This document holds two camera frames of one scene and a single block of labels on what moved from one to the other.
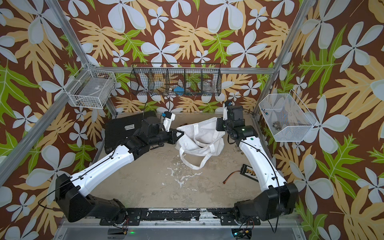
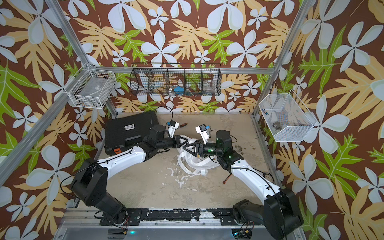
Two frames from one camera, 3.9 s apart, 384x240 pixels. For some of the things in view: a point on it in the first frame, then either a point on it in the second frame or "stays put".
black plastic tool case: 118,129 stays put
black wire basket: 174,79 stays put
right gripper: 220,126 to 201,149
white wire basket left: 91,88 stays put
